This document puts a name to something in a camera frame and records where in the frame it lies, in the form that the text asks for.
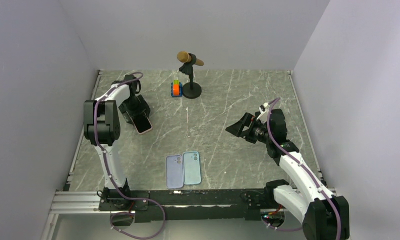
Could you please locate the black base frame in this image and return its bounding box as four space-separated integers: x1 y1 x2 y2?
98 188 283 223

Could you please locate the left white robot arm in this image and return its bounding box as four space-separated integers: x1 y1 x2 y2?
83 72 153 211

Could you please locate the light blue phone case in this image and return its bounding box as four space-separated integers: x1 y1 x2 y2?
182 151 201 185

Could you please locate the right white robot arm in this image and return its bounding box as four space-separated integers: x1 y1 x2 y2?
225 108 350 240

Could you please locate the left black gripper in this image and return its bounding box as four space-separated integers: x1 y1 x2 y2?
119 95 150 125

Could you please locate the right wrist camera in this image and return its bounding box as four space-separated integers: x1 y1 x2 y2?
255 102 270 124

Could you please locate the wooden toy microphone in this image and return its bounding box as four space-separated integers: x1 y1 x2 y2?
176 51 204 67

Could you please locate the lilac phone case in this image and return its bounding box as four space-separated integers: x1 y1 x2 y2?
165 154 184 189

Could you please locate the phone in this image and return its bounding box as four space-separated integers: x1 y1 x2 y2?
132 113 153 135

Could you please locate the colourful toy block stack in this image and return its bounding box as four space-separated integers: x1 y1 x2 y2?
171 79 182 98

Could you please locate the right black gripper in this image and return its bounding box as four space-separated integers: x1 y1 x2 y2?
226 112 273 145

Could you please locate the black microphone stand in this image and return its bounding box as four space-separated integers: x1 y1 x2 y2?
179 63 202 99

